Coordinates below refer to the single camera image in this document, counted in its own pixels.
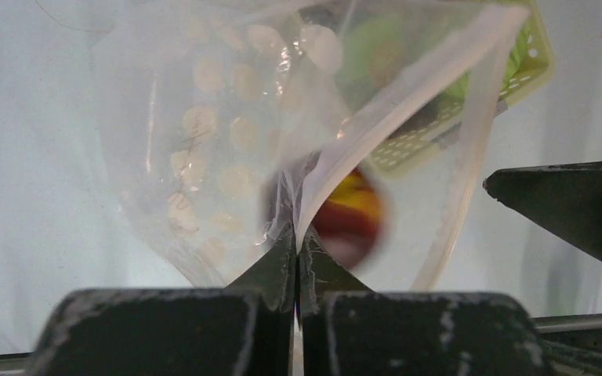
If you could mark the dark red yellow apple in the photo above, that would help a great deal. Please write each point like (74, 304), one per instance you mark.
(349, 222)

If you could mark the pale yellow perforated basket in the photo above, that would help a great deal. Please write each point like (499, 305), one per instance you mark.
(476, 73)

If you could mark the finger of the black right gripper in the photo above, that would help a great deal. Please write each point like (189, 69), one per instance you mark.
(566, 201)

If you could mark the green cabbage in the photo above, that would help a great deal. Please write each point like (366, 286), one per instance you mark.
(378, 47)

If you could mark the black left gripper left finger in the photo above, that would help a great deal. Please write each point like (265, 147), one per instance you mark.
(245, 328)

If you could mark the clear dotted zip bag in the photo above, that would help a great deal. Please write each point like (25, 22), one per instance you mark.
(201, 101)

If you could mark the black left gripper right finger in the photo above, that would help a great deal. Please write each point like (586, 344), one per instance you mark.
(349, 329)

